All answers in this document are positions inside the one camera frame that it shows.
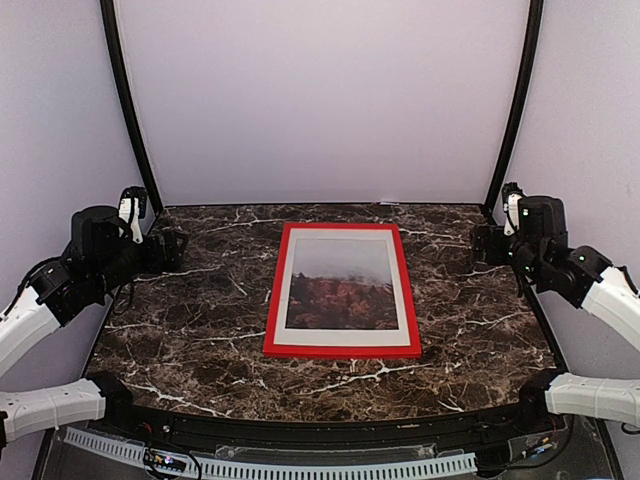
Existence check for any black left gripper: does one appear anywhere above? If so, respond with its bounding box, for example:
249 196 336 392
93 229 187 296

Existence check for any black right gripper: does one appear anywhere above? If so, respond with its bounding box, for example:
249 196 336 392
470 223 544 284

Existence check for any red wooden picture frame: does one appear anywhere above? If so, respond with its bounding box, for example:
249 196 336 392
262 222 422 360

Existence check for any white mat with photo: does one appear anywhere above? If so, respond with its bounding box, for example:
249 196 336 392
273 228 412 347

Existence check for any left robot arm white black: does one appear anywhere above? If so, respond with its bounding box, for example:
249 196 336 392
1 230 188 445

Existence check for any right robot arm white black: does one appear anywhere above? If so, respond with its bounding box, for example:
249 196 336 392
471 225 639 434

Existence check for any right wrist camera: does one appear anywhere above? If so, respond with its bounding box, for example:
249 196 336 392
502 182 525 237

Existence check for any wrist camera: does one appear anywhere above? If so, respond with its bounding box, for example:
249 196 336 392
502 182 525 237
118 186 148 244

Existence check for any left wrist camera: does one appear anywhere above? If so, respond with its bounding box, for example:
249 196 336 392
118 186 148 244

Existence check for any black front rail base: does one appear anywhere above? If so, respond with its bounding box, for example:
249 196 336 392
47 384 601 480

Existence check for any white slotted cable duct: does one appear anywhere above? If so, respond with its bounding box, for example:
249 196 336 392
63 427 477 479

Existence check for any black enclosure frame post right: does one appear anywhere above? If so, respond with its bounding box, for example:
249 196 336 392
483 0 544 215

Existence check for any black enclosure frame post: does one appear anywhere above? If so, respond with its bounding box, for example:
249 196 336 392
483 0 544 215
99 0 164 215

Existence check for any black enclosure frame post left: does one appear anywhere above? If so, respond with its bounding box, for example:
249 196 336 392
99 0 164 215

